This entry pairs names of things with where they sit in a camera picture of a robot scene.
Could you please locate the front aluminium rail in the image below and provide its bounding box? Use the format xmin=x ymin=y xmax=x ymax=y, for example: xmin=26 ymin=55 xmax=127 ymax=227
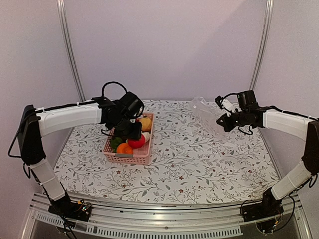
xmin=21 ymin=193 xmax=313 ymax=239

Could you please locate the orange toy tangerine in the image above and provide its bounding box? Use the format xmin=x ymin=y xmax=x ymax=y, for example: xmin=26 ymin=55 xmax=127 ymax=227
xmin=116 ymin=143 xmax=133 ymax=154

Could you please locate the floral patterned table mat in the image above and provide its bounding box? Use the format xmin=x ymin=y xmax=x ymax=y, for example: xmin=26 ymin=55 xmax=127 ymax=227
xmin=55 ymin=100 xmax=279 ymax=204

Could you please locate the clear zip top bag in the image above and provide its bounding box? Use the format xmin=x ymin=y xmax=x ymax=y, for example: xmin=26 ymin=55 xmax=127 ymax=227
xmin=188 ymin=97 xmax=227 ymax=138

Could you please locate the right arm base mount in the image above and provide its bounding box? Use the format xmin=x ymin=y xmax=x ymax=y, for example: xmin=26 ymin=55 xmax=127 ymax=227
xmin=240 ymin=199 xmax=284 ymax=234

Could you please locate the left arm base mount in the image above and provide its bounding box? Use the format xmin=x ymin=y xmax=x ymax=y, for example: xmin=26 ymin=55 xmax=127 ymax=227
xmin=48 ymin=195 xmax=92 ymax=222

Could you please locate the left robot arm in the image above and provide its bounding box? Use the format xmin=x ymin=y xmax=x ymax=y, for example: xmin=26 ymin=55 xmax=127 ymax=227
xmin=13 ymin=92 xmax=145 ymax=216

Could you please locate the white toy cabbage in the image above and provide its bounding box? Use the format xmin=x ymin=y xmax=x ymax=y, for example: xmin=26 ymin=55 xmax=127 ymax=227
xmin=142 ymin=132 xmax=151 ymax=143

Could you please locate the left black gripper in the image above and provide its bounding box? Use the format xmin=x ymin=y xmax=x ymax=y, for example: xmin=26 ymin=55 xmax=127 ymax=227
xmin=110 ymin=116 xmax=142 ymax=140

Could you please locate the right aluminium frame post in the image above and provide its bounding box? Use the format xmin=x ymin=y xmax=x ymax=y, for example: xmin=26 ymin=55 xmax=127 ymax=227
xmin=249 ymin=0 xmax=274 ymax=90

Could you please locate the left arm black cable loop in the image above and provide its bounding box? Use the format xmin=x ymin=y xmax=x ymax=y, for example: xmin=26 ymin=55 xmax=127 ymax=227
xmin=101 ymin=81 xmax=129 ymax=100

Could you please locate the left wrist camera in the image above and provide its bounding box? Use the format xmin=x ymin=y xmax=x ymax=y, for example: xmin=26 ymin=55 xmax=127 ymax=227
xmin=127 ymin=99 xmax=145 ymax=119

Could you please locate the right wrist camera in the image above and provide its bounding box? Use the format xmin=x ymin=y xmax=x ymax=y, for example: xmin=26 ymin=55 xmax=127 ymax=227
xmin=215 ymin=96 xmax=235 ymax=113

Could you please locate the yellow toy pear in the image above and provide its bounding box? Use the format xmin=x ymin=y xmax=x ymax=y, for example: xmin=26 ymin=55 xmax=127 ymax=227
xmin=139 ymin=117 xmax=153 ymax=132

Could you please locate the white toy radish with leaves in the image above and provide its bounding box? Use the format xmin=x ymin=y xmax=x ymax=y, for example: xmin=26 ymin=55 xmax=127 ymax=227
xmin=110 ymin=137 xmax=126 ymax=153

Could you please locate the left aluminium frame post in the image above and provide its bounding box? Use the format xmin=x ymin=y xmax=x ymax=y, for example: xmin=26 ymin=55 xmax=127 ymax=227
xmin=56 ymin=0 xmax=86 ymax=101

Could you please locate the red toy apple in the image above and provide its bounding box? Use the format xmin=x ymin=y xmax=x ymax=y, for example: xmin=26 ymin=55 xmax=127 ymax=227
xmin=127 ymin=134 xmax=146 ymax=149

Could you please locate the aluminium frame post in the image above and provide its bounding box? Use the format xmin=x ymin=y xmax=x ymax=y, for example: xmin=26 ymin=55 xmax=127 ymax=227
xmin=56 ymin=0 xmax=86 ymax=101
xmin=249 ymin=0 xmax=274 ymax=90

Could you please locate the pink perforated plastic basket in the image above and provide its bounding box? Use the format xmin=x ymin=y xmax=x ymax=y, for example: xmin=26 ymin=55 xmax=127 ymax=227
xmin=103 ymin=113 xmax=155 ymax=165

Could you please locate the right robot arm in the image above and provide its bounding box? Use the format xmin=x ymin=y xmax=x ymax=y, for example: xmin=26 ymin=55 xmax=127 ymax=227
xmin=215 ymin=90 xmax=319 ymax=217

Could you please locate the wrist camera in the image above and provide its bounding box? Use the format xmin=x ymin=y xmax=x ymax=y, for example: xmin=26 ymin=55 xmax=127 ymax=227
xmin=127 ymin=99 xmax=145 ymax=119
xmin=215 ymin=96 xmax=235 ymax=113

